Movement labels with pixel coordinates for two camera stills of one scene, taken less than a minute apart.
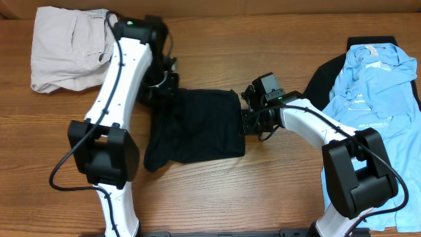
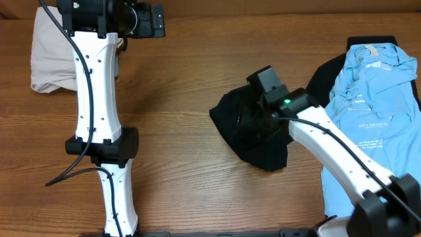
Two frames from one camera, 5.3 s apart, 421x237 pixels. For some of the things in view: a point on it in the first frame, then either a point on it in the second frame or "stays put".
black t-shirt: (196, 125) → (258, 135)
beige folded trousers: (70, 49) stays put
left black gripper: (161, 87) → (158, 21)
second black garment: (320, 91) stays put
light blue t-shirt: (375, 89) stays put
